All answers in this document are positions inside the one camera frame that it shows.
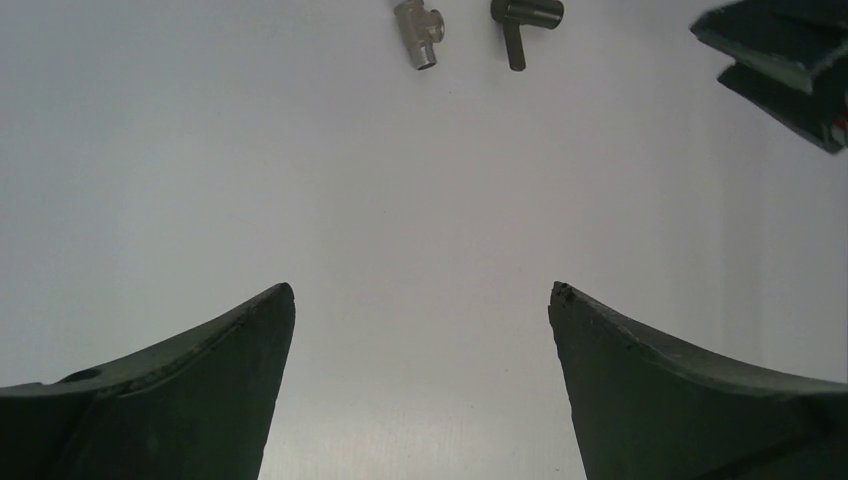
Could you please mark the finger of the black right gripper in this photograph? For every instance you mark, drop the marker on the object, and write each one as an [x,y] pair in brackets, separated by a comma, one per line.
[819,117]
[791,42]

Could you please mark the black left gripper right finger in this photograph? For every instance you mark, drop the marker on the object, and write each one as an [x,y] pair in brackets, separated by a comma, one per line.
[648,405]

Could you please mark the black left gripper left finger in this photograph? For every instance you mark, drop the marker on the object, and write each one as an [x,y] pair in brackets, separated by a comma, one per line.
[198,405]

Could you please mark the dark metal faucet handle valve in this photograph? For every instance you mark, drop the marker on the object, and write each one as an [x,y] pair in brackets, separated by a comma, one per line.
[511,15]

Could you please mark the silver tee pipe fitting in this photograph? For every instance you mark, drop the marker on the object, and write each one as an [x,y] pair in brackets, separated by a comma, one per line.
[420,29]

